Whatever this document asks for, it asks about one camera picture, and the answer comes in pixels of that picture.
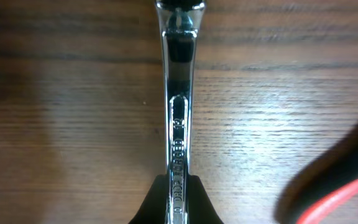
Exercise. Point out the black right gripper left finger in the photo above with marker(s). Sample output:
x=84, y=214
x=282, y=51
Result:
x=154, y=207

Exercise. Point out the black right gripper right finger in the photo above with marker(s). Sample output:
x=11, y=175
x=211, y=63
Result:
x=201, y=210

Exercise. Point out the black orange long-nose pliers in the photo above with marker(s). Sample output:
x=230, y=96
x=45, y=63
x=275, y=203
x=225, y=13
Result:
x=322, y=186

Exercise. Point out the chrome double ring wrench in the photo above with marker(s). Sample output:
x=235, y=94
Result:
x=179, y=24

